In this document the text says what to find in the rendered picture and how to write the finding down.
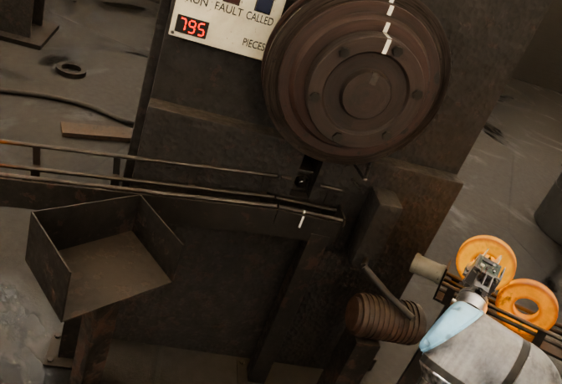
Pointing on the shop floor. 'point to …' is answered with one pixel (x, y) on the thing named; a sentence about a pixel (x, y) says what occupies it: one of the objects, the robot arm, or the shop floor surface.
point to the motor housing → (370, 335)
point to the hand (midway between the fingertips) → (489, 258)
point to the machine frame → (221, 303)
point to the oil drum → (551, 212)
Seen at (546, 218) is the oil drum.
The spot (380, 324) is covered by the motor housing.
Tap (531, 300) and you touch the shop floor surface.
